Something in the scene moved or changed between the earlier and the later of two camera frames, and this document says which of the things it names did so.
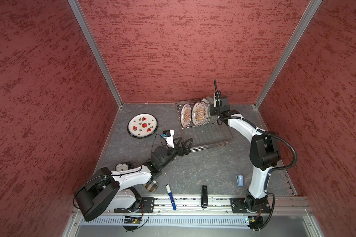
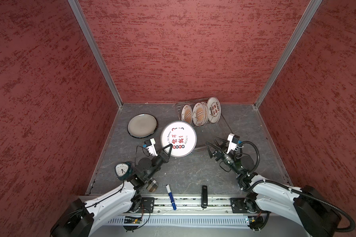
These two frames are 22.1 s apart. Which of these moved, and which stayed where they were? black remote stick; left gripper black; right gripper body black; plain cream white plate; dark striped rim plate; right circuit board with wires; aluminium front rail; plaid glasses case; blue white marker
Moved: right gripper body black; left gripper black; plain cream white plate
Stayed: plaid glasses case; aluminium front rail; dark striped rim plate; blue white marker; right circuit board with wires; black remote stick
